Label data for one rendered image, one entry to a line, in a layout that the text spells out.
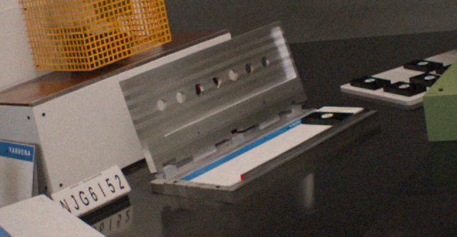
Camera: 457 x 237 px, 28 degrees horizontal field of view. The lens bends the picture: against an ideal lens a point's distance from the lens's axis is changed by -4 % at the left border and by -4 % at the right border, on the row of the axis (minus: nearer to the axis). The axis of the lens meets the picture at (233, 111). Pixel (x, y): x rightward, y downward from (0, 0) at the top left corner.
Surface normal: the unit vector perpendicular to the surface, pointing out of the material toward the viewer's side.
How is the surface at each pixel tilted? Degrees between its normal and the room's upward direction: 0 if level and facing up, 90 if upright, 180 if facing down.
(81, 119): 90
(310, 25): 90
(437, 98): 90
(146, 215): 0
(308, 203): 0
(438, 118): 90
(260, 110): 79
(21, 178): 69
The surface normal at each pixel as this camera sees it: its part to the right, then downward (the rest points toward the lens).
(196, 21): -0.46, 0.30
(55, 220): -0.18, -0.95
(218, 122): 0.68, -0.16
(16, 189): -0.73, -0.06
